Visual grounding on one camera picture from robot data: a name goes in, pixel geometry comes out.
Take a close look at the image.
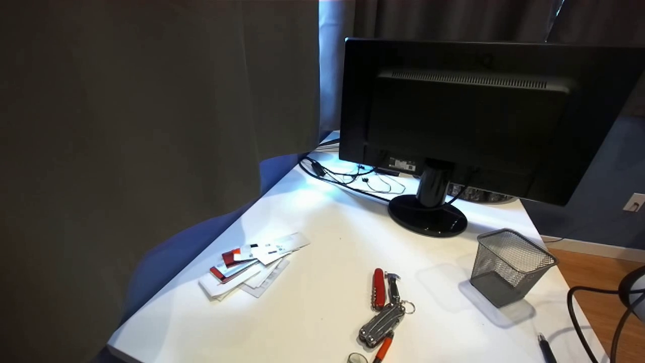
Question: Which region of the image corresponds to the black mesh pen cup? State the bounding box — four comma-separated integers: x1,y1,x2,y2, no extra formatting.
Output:
468,228,557,310

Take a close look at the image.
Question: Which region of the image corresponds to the black pen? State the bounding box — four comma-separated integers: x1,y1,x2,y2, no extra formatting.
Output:
534,333,559,363

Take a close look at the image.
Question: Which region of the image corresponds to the clear card holder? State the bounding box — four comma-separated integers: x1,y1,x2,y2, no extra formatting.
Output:
240,258,291,301

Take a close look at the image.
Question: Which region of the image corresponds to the red topped card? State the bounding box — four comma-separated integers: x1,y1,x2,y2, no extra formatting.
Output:
219,247,255,269

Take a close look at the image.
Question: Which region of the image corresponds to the red pocket knife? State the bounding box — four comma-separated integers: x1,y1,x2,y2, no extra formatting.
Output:
371,266,390,310

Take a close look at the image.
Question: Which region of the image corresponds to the metal key bunch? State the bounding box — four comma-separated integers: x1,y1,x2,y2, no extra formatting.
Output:
383,271,419,318

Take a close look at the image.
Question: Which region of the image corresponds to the white card with red stripe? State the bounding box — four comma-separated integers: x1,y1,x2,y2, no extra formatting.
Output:
197,260,263,301

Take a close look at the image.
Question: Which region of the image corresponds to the black monitor with round stand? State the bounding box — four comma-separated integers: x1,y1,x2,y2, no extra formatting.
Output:
336,36,645,238

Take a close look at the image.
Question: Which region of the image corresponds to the blue chair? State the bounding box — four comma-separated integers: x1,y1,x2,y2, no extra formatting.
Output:
118,151,304,328

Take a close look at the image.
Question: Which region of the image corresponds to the orange tool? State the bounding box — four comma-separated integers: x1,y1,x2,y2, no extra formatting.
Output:
369,331,394,363

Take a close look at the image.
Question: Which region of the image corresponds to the dark grey curtain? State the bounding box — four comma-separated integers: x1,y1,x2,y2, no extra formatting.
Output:
0,0,322,363
350,0,645,49

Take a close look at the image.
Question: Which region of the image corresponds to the black monitor cable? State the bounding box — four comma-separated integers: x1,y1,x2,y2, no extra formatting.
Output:
295,138,410,206

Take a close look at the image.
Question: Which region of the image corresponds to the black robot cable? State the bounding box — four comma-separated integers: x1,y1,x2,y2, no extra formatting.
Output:
565,285,645,363

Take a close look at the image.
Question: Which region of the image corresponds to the white wall outlet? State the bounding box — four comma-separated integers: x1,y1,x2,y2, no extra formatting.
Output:
621,189,645,213

